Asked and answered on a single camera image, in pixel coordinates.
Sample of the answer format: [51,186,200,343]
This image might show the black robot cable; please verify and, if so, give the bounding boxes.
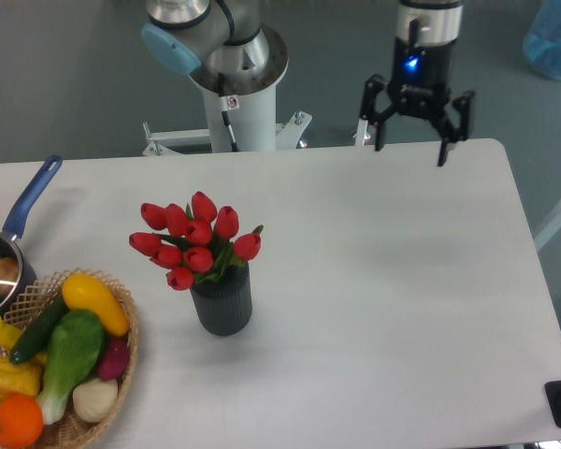
[216,72,241,153]

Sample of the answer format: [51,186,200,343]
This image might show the yellow banana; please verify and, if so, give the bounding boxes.
[0,315,23,353]

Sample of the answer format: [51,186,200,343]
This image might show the white garlic bulb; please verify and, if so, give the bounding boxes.
[72,378,118,423]

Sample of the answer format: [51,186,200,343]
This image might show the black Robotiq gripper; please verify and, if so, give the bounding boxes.
[358,36,476,168]

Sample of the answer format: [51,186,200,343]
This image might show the blue handled saucepan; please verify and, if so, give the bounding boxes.
[0,155,63,315]

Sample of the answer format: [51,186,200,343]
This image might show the purple red onion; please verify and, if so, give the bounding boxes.
[95,337,130,381]

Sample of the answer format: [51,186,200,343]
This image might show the yellow bell pepper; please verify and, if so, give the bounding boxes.
[0,356,43,402]

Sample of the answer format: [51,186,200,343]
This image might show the woven wicker basket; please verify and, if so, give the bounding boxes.
[2,268,139,448]

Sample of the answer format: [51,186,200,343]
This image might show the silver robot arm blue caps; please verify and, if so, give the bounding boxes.
[141,1,474,164]

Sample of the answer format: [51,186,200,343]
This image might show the dark green cucumber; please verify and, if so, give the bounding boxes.
[9,295,69,365]

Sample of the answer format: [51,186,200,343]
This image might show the blue plastic bag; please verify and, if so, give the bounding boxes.
[522,0,561,80]

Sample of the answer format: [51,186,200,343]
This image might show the brown bread roll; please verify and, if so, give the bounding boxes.
[0,257,19,298]

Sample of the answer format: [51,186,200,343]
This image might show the yellow squash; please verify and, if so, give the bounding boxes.
[62,272,130,337]

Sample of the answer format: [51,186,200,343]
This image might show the green bok choy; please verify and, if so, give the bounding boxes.
[36,309,105,426]

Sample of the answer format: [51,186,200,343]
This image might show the orange fruit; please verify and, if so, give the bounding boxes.
[0,394,44,448]

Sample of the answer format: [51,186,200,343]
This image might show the dark grey ribbed vase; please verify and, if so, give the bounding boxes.
[190,264,252,337]

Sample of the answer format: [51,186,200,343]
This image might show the red tulip bouquet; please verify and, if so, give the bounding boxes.
[128,191,264,291]

